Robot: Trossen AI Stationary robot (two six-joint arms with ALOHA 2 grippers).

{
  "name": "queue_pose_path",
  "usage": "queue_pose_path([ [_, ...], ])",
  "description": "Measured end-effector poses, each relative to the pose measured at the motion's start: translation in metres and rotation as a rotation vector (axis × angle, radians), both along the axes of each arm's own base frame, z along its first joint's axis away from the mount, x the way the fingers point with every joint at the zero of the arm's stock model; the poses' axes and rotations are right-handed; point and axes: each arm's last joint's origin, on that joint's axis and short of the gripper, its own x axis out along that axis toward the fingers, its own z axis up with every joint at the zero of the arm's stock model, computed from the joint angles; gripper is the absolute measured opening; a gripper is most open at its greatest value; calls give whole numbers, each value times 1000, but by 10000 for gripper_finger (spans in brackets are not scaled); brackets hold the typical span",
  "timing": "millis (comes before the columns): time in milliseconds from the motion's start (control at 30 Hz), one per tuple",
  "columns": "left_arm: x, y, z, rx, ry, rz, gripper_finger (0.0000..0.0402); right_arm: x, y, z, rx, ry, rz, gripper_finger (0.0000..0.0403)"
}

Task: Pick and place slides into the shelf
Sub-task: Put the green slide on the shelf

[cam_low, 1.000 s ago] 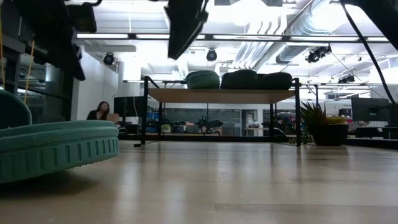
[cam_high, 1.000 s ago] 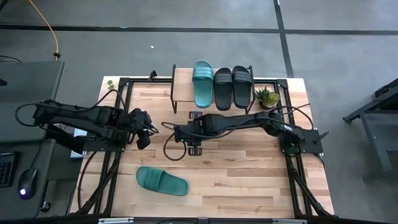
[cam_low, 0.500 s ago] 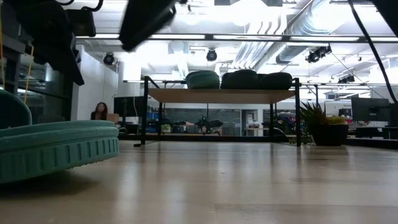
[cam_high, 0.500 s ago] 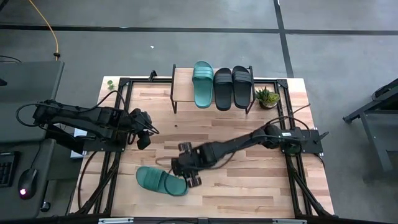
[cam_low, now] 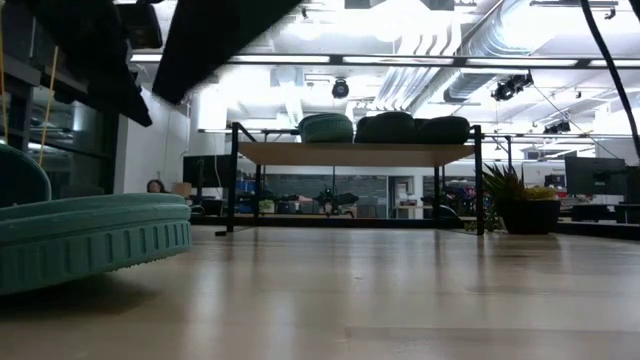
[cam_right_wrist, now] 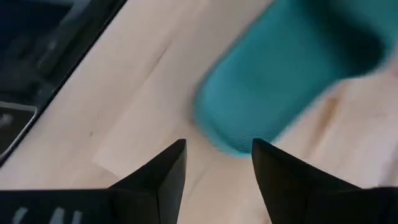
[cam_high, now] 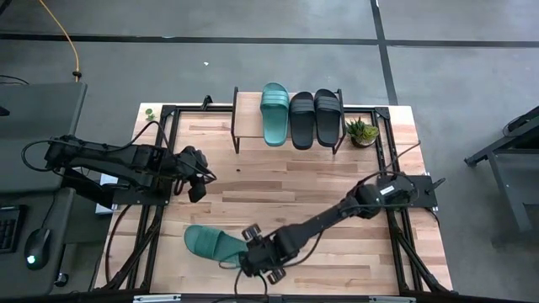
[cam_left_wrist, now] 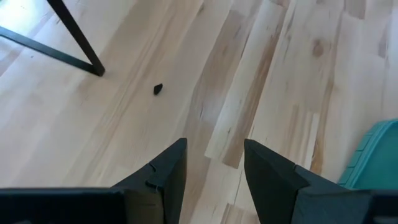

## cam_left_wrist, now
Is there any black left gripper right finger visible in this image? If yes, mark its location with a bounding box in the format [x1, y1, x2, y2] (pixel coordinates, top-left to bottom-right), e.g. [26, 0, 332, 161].
[243, 138, 398, 224]

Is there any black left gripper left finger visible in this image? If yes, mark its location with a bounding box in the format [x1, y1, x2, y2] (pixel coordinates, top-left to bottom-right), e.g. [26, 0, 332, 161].
[0, 138, 188, 224]

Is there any black-framed wooden shoe shelf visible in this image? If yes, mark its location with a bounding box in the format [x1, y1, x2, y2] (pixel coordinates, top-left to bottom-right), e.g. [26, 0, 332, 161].
[0, 0, 106, 78]

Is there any teal plastic container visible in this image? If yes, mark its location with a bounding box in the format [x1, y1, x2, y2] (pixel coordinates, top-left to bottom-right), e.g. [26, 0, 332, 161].
[336, 118, 398, 191]

